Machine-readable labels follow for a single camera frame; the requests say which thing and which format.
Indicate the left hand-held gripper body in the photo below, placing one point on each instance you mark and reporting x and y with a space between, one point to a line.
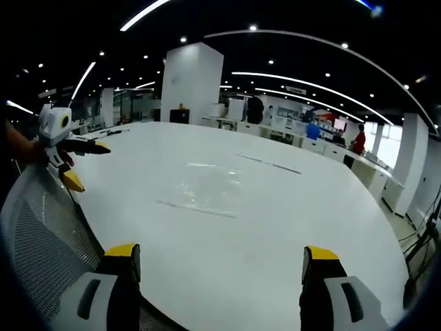
53 129

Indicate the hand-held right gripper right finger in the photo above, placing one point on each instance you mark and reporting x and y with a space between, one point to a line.
320 300

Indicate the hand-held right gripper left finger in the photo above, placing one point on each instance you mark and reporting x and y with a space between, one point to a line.
117 296

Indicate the large clear food packaging bag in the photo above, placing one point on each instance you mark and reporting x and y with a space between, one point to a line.
203 193

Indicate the person's left hand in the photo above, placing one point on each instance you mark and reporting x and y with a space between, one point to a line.
29 150

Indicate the grey mesh office chair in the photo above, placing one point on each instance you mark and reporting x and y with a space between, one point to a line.
41 234

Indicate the black and orange box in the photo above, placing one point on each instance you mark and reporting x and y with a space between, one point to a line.
180 115

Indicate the white square pillar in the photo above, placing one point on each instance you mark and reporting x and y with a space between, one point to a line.
191 84

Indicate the blue chair back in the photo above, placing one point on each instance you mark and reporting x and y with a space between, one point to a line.
312 131

